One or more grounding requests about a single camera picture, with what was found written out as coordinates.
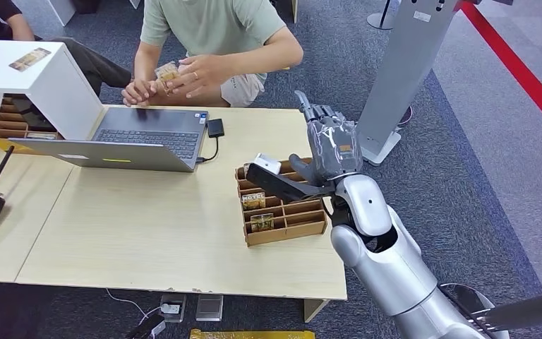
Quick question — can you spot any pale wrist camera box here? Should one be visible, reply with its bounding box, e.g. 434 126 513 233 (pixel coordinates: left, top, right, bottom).
253 153 283 176

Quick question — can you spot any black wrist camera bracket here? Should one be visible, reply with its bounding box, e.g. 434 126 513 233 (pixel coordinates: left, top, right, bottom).
246 162 337 203

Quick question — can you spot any person's left hand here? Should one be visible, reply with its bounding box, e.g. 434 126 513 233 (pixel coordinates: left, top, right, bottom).
165 54 227 100

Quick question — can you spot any round stanchion base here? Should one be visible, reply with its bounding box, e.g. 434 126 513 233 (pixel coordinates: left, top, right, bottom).
366 0 396 31

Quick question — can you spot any black adapter cable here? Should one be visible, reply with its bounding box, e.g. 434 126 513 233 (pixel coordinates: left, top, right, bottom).
195 136 220 164

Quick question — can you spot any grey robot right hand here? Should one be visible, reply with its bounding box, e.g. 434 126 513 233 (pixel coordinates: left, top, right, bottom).
289 90 364 186

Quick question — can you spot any dark grey bar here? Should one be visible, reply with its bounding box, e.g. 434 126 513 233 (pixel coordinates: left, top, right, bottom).
469 288 542 333

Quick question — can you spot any white box shelf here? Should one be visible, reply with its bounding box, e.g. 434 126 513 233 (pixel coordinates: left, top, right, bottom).
0 40 105 141

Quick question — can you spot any wooden slotted organiser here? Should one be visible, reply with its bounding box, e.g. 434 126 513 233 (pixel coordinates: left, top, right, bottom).
0 93 64 141

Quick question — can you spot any floor socket with plug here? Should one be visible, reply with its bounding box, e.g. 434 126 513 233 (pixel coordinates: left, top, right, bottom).
159 293 188 323

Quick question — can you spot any silver floor socket plate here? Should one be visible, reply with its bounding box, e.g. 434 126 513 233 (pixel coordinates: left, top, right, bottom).
195 295 224 322

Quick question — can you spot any grey kiosk stand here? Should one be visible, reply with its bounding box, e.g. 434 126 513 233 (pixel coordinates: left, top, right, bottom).
355 0 462 167

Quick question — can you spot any black usb adapter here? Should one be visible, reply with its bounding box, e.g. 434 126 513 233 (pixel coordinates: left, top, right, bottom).
205 118 226 139

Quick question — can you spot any person's right hand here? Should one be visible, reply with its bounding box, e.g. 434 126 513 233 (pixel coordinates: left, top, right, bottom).
121 78 159 107

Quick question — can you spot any grey open laptop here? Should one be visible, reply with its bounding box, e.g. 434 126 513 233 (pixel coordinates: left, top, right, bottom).
8 106 210 174

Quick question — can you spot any white cabinet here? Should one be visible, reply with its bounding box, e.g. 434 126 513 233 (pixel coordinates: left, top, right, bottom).
46 0 76 27

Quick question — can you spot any red barrier stripe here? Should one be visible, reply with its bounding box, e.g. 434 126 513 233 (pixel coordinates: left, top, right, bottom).
457 0 542 146

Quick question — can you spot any yellow strip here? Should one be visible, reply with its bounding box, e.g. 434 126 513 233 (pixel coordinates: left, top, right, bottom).
188 328 316 339

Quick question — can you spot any wooden slotted card box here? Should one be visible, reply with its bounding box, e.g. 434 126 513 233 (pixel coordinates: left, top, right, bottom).
234 157 329 247

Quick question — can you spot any card on white shelf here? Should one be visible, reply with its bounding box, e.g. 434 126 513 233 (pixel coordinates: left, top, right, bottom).
8 47 52 73

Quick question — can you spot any round chrome base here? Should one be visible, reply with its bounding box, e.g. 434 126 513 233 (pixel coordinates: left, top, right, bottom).
439 282 510 339

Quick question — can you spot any black power adapter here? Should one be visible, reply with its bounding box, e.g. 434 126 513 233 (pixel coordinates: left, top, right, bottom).
128 312 171 339

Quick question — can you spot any pale table leg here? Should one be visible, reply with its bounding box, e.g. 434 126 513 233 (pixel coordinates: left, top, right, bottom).
303 299 330 323

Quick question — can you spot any white power cable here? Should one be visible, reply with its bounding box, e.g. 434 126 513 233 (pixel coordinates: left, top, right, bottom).
104 288 164 328

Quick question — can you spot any yellow flat packet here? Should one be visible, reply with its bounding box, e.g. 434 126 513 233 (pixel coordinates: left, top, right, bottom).
0 138 38 155

